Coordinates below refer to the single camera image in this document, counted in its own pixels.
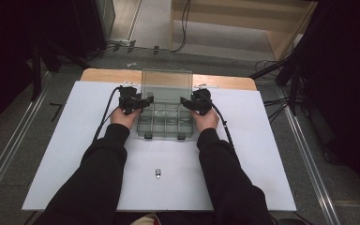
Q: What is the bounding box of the person's left hand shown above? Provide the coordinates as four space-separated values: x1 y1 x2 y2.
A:
110 106 143 130

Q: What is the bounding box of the metal floor rail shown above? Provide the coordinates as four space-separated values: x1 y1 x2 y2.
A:
0 70 53 215
276 87 342 225

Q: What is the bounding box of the clear plastic compartment box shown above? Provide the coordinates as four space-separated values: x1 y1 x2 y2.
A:
136 68 199 141

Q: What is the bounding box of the black hanging cable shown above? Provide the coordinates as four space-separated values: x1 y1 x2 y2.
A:
170 0 191 53

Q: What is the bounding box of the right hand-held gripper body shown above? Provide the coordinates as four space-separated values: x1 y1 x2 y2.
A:
191 83 214 116

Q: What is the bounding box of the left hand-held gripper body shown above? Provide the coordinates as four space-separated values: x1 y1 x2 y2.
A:
118 82 143 115

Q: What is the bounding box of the person's right hand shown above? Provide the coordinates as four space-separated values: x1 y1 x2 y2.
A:
190 107 220 134

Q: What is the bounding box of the white table board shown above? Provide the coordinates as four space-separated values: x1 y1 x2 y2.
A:
22 80 297 213

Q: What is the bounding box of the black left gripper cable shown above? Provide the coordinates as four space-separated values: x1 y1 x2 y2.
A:
92 86 122 143

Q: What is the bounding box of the wooden table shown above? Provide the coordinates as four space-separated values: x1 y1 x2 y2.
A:
80 67 258 92

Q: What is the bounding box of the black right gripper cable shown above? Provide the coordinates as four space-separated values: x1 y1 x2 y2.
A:
210 100 242 165

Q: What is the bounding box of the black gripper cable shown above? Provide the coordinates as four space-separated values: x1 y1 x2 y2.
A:
210 100 242 165
92 86 122 143

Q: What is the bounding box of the bundle of black floor cables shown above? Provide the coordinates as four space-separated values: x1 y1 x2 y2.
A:
262 96 292 125

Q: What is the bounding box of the light wooden shelf unit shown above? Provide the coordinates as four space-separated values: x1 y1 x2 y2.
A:
168 0 318 62

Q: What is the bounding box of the white power strip with plugs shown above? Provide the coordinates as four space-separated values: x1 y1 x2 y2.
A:
106 38 161 56

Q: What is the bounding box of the dark cabinet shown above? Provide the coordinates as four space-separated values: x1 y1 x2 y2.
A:
71 0 117 61

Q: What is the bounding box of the black metal stand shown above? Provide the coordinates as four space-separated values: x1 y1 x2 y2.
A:
29 40 98 102
248 46 308 116

